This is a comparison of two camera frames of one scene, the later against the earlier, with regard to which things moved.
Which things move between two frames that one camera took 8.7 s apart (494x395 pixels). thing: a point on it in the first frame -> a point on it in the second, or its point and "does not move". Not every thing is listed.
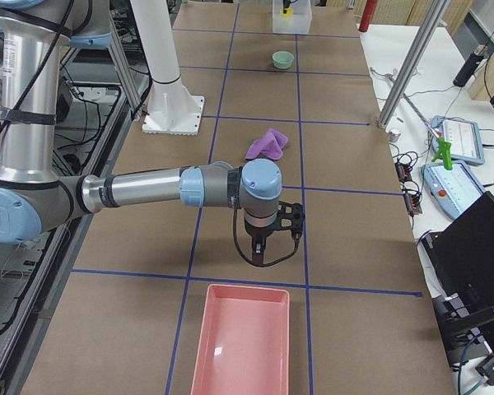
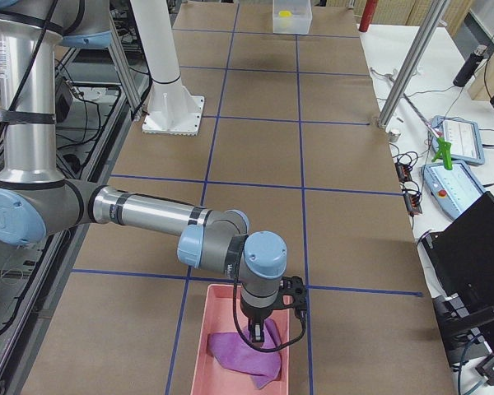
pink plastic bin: x=243 y=342 does not move
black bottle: x=470 y=67 does not move
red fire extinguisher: x=368 y=15 does not move
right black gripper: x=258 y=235 -> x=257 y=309
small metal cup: x=393 y=135 does not move
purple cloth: x=271 y=146 -> x=235 y=350
